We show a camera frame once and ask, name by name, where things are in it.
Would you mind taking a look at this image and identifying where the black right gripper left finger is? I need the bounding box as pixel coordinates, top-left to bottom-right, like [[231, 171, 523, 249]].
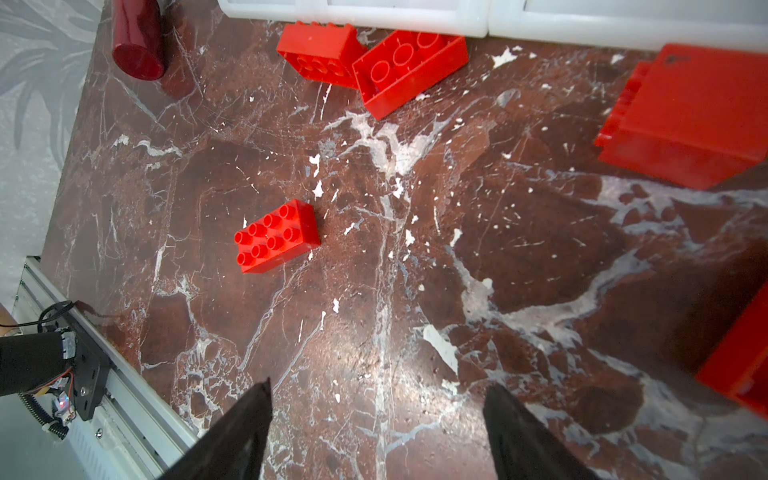
[[161, 380, 273, 480]]

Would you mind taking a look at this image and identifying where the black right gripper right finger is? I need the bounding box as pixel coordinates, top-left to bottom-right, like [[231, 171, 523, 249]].
[[483, 384, 597, 479]]

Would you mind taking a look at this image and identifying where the small red lego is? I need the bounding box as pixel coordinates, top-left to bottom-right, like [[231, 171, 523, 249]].
[[594, 43, 767, 190]]

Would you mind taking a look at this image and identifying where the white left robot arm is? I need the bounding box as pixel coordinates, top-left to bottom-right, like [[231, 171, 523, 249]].
[[1, 300, 112, 440]]

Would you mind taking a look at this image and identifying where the white three-compartment bin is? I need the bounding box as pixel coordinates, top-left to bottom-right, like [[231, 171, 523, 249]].
[[219, 0, 767, 53]]

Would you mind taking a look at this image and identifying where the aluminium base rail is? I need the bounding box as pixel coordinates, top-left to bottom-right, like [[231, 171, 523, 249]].
[[1, 257, 197, 479]]

